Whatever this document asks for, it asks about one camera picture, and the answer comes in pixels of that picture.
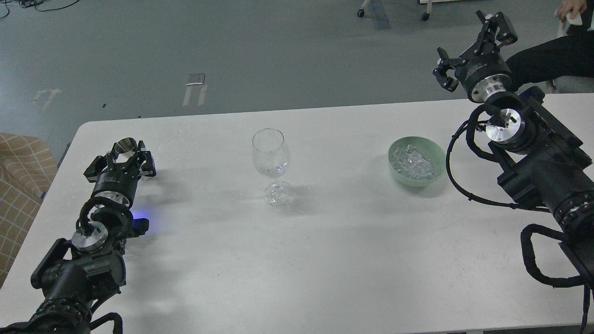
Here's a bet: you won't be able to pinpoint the person's hand holding white object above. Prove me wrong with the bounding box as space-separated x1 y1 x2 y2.
555 0 588 22

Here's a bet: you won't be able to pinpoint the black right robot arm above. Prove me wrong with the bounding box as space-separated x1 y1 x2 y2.
433 11 594 333

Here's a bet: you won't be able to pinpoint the green bowl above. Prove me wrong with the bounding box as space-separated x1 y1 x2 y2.
387 136 446 187

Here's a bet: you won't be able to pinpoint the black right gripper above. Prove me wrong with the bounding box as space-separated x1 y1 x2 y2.
433 11 518 103

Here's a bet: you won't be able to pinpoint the seated person in black trousers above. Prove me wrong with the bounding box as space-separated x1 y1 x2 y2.
506 26 594 91

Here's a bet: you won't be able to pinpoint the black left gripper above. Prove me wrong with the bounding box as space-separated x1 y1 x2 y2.
84 141 157 207

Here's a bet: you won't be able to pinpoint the rolling chair base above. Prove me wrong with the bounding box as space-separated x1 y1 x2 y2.
356 0 438 22

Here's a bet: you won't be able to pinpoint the steel cocktail jigger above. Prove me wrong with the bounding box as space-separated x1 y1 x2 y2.
113 137 136 163

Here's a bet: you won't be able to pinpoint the clear ice cubes pile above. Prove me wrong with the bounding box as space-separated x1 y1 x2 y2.
388 144 443 181

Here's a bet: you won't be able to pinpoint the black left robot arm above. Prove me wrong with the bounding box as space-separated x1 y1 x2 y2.
1 137 157 334

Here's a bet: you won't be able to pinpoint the clear wine glass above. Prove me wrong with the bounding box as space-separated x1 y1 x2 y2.
251 128 294 208

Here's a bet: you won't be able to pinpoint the black floor cables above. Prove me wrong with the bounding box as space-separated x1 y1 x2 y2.
0 0 80 19

